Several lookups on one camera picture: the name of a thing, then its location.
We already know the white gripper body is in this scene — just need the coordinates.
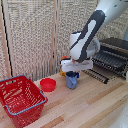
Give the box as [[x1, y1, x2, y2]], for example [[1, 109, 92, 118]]
[[61, 58, 94, 73]]

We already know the blue black-padded gripper finger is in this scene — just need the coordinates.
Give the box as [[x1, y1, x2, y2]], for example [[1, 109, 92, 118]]
[[65, 71, 71, 79], [75, 71, 81, 80]]

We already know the grey metal oven tray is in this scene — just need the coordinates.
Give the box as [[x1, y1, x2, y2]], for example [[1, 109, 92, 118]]
[[91, 49, 128, 74]]

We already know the blue plastic pitcher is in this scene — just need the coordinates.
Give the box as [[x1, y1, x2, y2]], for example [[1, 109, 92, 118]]
[[65, 71, 80, 91]]

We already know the red round bowl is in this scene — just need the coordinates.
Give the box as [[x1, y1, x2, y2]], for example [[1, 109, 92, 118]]
[[39, 77, 58, 93]]

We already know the black dish rack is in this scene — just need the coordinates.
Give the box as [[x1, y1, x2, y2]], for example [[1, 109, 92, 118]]
[[91, 37, 128, 80]]

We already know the woven folding screen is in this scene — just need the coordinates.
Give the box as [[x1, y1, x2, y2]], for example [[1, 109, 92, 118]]
[[0, 0, 128, 83]]

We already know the red plastic shopping basket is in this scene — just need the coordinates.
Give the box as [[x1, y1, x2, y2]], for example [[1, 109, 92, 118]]
[[0, 74, 49, 128]]

